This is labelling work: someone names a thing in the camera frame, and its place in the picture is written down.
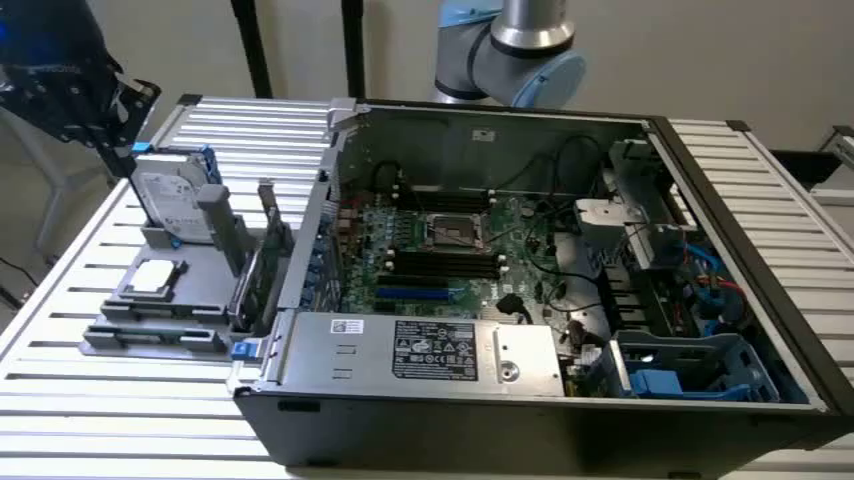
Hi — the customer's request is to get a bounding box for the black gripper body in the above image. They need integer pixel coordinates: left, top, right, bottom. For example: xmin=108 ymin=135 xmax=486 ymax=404
xmin=0 ymin=0 xmax=129 ymax=147

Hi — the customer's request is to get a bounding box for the blue plastic disk bay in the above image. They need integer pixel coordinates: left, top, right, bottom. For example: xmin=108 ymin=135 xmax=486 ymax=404
xmin=598 ymin=328 xmax=783 ymax=402

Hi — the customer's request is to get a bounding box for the blue expansion slot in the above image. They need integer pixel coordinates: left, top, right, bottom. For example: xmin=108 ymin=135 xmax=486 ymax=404
xmin=373 ymin=286 xmax=449 ymax=302

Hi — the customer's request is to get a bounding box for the silver hard disk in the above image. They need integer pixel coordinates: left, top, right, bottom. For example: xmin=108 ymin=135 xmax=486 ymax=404
xmin=128 ymin=153 xmax=223 ymax=247

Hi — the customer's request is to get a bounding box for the green RAM stick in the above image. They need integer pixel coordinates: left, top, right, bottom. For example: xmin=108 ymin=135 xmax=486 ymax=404
xmin=91 ymin=326 xmax=223 ymax=347

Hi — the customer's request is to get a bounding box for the metal CPU socket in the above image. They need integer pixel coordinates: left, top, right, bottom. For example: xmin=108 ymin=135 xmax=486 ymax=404
xmin=417 ymin=211 xmax=494 ymax=252

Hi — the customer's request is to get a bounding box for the black RAM slot bank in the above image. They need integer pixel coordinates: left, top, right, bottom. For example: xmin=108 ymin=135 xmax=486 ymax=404
xmin=393 ymin=182 xmax=496 ymax=215
xmin=383 ymin=246 xmax=507 ymax=282

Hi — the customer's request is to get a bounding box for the silver CPU chip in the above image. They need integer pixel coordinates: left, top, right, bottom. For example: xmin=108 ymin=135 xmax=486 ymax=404
xmin=128 ymin=259 xmax=185 ymax=293

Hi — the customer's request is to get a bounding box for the blue wire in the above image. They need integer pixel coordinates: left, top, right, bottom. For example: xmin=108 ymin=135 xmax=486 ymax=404
xmin=676 ymin=238 xmax=743 ymax=324

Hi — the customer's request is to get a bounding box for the open black PC case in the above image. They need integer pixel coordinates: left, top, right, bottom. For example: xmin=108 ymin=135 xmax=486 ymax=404
xmin=225 ymin=97 xmax=854 ymax=472

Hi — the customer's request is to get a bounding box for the black stand pole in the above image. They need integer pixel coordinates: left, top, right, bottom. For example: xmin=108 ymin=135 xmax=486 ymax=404
xmin=340 ymin=0 xmax=369 ymax=99
xmin=228 ymin=0 xmax=276 ymax=99

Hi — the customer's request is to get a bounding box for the black power cable in case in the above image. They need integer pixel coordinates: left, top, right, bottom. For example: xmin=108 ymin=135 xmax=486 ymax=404
xmin=496 ymin=293 xmax=535 ymax=325

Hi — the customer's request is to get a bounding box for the red wire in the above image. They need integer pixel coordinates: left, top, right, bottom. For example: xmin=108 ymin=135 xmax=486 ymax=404
xmin=704 ymin=278 xmax=747 ymax=302

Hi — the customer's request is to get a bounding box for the black floor cable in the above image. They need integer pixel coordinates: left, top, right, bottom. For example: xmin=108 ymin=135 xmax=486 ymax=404
xmin=0 ymin=256 xmax=36 ymax=307

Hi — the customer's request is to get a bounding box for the metal drive cage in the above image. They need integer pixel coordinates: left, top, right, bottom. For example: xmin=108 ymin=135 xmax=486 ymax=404
xmin=571 ymin=138 xmax=700 ymax=272

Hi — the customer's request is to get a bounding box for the grey power supply unit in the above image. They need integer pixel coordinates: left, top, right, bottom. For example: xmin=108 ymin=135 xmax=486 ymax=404
xmin=273 ymin=311 xmax=570 ymax=399

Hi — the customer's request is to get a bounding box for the graphics card with metal bracket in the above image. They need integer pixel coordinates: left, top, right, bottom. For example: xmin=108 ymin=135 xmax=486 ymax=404
xmin=228 ymin=178 xmax=296 ymax=335

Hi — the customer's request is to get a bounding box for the green motherboard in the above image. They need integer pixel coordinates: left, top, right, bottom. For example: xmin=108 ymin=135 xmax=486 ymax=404
xmin=324 ymin=193 xmax=570 ymax=322

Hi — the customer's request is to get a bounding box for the grey parts rack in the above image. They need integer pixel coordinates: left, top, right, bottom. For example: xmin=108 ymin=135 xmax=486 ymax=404
xmin=79 ymin=143 xmax=296 ymax=357

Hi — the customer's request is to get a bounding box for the black expansion slot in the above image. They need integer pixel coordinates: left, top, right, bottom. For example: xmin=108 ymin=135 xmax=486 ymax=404
xmin=377 ymin=272 xmax=456 ymax=287

